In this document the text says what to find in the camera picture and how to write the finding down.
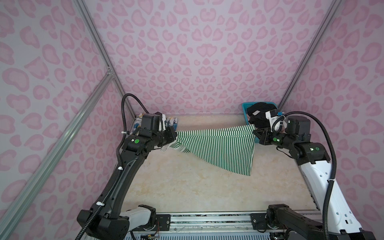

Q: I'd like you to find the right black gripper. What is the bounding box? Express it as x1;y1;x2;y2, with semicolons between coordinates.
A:
251;126;294;150

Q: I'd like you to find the white yellow blue printed garment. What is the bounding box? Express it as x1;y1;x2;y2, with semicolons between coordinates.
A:
132;113;178;133

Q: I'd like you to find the green white striped garment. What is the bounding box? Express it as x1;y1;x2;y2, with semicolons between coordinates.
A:
170;125;256;176

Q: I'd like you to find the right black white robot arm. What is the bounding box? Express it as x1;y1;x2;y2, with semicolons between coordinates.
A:
254;130;375;240

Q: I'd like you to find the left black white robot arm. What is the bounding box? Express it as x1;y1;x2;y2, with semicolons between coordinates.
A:
76;127;177;240

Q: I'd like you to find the teal plastic laundry basket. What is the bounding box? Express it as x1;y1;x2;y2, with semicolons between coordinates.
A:
242;102;277;125

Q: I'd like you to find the black garment in basket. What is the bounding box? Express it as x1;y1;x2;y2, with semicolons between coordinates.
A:
246;102;277;129

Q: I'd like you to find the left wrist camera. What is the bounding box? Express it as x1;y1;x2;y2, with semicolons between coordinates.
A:
141;112;166;132

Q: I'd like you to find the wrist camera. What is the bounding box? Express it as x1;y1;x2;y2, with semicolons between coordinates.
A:
141;112;166;132
265;109;311;142

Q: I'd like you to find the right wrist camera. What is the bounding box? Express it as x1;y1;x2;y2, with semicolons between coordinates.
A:
265;109;311;142

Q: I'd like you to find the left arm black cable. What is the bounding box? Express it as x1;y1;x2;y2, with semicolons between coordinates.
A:
74;93;150;240

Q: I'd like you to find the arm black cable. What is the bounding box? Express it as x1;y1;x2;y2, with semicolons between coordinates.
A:
74;93;150;240
271;110;338;240

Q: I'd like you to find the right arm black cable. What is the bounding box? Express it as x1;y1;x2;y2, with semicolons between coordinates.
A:
271;110;338;240

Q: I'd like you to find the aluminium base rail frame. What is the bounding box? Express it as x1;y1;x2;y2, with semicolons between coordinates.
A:
80;209;346;240

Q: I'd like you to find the diagonal aluminium wall strut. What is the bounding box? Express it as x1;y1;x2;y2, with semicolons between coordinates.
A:
1;72;115;240

